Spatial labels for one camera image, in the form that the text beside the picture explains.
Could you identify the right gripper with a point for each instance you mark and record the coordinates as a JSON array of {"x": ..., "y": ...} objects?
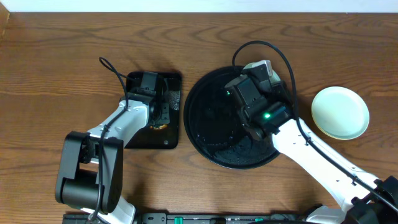
[{"x": 280, "y": 90}]

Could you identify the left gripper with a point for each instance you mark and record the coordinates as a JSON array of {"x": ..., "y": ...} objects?
[{"x": 163, "y": 120}]

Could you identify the green and orange sponge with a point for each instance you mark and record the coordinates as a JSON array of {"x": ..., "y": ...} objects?
[{"x": 158, "y": 126}]

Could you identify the light blue plate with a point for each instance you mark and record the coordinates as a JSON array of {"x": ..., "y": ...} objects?
[
  {"x": 262, "y": 70},
  {"x": 340, "y": 111}
]

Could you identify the light blue plate top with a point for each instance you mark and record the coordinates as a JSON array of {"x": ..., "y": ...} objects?
[{"x": 262, "y": 70}]

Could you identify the yellow plate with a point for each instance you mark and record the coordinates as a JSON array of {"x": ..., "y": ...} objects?
[{"x": 343, "y": 138}]

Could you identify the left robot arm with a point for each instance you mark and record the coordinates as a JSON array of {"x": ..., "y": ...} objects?
[{"x": 90, "y": 176}]

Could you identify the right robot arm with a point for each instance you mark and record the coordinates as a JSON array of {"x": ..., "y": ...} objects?
[{"x": 361, "y": 196}]

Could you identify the black rectangular tray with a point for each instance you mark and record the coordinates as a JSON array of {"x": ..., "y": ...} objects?
[{"x": 147, "y": 138}]

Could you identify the round black tray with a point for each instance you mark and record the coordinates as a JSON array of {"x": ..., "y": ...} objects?
[{"x": 213, "y": 126}]

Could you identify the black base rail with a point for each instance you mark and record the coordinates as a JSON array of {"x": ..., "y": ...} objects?
[{"x": 163, "y": 218}]

